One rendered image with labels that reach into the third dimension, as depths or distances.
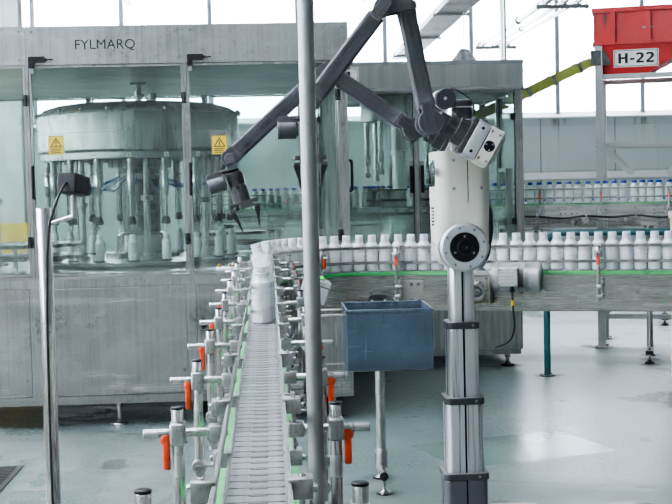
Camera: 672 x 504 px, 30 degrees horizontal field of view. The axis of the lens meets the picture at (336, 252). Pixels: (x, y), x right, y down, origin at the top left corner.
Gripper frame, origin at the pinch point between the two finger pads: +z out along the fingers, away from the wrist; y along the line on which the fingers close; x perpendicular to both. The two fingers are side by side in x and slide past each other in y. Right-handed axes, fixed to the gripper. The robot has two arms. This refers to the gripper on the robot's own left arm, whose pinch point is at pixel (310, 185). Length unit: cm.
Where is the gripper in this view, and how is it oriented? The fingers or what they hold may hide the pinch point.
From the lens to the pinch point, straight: 388.7
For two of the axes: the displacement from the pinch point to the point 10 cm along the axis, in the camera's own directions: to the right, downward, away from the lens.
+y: 10.0, -0.3, 0.5
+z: 0.3, 10.0, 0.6
